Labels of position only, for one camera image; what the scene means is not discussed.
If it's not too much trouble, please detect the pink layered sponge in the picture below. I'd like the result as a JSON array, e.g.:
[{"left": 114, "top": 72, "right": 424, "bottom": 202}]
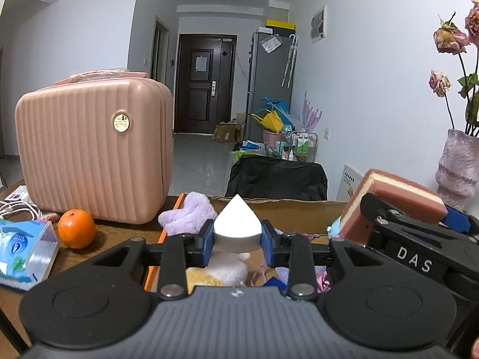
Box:
[{"left": 339, "top": 169, "right": 447, "bottom": 246}]

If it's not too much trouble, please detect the yellow white plush toy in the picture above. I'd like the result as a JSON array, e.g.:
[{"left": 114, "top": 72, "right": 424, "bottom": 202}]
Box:
[{"left": 186, "top": 251, "right": 250, "bottom": 294}]

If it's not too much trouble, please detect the white makeup sponge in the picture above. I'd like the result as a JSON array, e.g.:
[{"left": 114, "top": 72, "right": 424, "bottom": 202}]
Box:
[{"left": 213, "top": 194, "right": 262, "bottom": 254}]

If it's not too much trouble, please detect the blue soft tissue pack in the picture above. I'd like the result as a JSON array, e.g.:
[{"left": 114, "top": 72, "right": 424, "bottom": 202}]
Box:
[{"left": 0, "top": 220, "right": 59, "bottom": 291}]

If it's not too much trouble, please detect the purple satin scrunchie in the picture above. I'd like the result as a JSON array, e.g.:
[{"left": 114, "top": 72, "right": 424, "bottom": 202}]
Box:
[{"left": 315, "top": 266, "right": 331, "bottom": 293}]

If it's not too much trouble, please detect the light blue plush toy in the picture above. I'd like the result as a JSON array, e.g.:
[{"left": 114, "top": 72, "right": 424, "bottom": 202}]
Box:
[{"left": 326, "top": 217, "right": 341, "bottom": 238}]

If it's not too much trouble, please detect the pink textured vase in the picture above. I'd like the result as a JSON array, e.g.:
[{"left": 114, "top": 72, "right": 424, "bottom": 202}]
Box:
[{"left": 435, "top": 129, "right": 478, "bottom": 211}]

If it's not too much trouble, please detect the lilac fluffy plush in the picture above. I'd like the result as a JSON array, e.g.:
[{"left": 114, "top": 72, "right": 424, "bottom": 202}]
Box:
[{"left": 158, "top": 192, "right": 218, "bottom": 236}]

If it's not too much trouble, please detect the red cardboard box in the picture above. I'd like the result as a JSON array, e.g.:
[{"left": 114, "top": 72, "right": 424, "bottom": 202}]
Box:
[{"left": 158, "top": 192, "right": 346, "bottom": 292}]

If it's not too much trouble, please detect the black chair back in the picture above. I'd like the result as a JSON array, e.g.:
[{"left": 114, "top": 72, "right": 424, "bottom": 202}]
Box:
[{"left": 225, "top": 156, "right": 328, "bottom": 201}]

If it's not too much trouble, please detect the orange fruit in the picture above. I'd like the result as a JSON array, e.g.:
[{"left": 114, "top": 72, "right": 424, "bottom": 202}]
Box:
[{"left": 57, "top": 209, "right": 97, "bottom": 250}]

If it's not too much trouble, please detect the purple feather decoration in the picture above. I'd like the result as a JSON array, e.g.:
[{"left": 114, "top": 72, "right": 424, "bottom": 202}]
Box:
[{"left": 300, "top": 92, "right": 322, "bottom": 133}]

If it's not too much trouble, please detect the brown cardboard box on floor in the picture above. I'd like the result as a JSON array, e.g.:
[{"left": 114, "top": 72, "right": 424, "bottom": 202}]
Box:
[{"left": 213, "top": 123, "right": 244, "bottom": 144}]

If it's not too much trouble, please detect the yellow bag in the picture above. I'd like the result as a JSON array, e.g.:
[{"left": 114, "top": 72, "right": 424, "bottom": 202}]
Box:
[{"left": 251, "top": 110, "right": 283, "bottom": 133}]

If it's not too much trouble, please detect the pink ribbed small suitcase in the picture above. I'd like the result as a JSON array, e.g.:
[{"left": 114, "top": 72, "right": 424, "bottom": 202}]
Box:
[{"left": 15, "top": 71, "right": 174, "bottom": 224}]

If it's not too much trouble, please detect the grey refrigerator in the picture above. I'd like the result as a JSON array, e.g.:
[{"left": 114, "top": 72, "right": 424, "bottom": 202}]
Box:
[{"left": 244, "top": 30, "right": 293, "bottom": 142}]

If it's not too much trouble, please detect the dark front door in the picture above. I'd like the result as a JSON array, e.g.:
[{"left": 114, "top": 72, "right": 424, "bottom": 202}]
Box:
[{"left": 175, "top": 34, "right": 237, "bottom": 135}]

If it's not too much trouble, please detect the yellow box on fridge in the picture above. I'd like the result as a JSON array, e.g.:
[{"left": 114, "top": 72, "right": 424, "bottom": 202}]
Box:
[{"left": 265, "top": 19, "right": 295, "bottom": 32}]

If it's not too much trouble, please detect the lilac drawstring pouch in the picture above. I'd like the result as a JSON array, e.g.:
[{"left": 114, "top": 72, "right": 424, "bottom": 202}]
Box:
[{"left": 246, "top": 234, "right": 289, "bottom": 292}]

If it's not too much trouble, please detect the white board against wall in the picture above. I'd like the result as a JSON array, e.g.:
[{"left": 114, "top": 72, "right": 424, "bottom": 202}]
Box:
[{"left": 336, "top": 165, "right": 363, "bottom": 202}]

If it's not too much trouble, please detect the wire trolley with bottles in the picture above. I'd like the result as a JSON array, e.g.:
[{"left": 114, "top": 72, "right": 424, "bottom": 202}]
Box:
[{"left": 274, "top": 126, "right": 318, "bottom": 162}]

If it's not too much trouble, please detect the white cable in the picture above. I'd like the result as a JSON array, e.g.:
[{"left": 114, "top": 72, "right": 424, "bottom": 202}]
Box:
[{"left": 0, "top": 199, "right": 44, "bottom": 222}]

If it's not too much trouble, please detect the wall electrical panel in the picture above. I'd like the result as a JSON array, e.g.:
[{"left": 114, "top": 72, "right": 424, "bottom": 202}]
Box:
[{"left": 310, "top": 5, "right": 327, "bottom": 44}]

